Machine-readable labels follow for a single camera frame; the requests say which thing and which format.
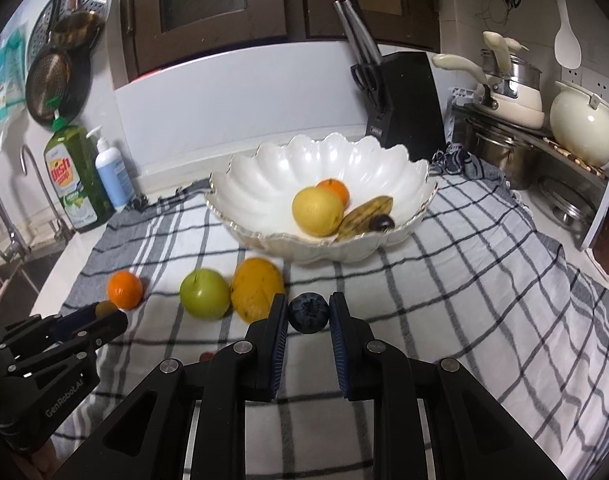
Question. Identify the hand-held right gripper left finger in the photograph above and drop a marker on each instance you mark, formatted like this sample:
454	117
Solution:
279	350

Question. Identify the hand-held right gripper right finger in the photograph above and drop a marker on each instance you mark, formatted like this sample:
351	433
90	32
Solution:
340	350

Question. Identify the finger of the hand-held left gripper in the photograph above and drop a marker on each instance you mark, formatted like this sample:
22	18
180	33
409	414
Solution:
109	325
77	321

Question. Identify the small tan longan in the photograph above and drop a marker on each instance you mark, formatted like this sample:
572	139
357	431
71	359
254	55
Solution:
106	308

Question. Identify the small mandarin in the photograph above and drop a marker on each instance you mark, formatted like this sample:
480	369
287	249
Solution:
125	289

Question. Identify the dark blue round fruit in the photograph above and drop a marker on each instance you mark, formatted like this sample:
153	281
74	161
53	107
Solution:
309	314

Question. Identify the yellow mango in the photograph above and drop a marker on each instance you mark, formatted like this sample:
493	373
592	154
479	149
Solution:
257	287

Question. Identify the small red oval fruit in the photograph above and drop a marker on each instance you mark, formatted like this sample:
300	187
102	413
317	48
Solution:
206	356

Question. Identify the green apple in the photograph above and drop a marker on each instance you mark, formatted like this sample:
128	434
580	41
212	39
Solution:
204	294

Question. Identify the dark purple plum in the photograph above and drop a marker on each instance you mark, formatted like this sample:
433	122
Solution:
383	223

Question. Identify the spotted banana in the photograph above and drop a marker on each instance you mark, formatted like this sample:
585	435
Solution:
364	215

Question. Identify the yellow grapefruit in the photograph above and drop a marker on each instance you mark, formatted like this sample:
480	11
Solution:
317	211

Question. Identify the large orange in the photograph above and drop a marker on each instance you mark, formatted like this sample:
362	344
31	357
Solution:
334	190

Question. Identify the white scalloped bowl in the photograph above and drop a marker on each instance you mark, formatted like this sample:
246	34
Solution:
284	180

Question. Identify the stainless steel sink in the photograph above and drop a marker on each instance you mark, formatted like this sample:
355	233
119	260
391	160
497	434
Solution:
14	272

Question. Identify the grey checked cloth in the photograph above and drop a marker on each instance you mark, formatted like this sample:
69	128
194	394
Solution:
434	335

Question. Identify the chrome kitchen faucet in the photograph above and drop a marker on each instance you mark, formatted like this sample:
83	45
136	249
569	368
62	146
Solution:
4	230

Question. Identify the slim chrome water tap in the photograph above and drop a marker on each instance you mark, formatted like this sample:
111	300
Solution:
49	195

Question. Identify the green dish soap bottle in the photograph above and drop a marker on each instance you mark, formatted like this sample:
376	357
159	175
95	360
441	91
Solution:
74	180

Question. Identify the white blue pump bottle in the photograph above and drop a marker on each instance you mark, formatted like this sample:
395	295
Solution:
112	170

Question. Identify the perforated copper frying pan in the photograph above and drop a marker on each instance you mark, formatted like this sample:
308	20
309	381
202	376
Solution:
47	82

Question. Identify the green white plastic packet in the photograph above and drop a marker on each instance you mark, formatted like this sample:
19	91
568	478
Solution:
4	85

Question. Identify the stainless steel stockpot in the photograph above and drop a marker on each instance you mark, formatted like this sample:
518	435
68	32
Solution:
499	157

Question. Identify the black knife block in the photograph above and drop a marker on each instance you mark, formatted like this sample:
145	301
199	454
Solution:
409	100

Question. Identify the black kitchen scissors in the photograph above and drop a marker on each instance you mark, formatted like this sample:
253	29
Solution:
367	82

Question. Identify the stainless steel lid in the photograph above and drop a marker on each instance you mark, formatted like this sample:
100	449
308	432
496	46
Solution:
566	205

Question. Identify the metal counter shelf rack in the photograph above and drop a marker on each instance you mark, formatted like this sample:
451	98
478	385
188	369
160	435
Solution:
574	170

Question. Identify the cream saucepan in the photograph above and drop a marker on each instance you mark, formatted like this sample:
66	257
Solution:
514	102

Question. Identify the cream round lidded pot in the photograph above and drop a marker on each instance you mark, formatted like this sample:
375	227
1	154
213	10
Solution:
581	130

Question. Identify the dark brown glazed cabinet door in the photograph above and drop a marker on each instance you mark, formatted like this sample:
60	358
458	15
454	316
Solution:
204	10

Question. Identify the dark brown plain cabinet door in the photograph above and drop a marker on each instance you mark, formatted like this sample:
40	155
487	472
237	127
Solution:
414	10

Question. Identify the white rice paddle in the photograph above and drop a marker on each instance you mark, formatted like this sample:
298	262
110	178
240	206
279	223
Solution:
566	40

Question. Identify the white wall socket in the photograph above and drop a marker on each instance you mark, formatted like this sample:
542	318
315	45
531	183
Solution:
574	76
601	85

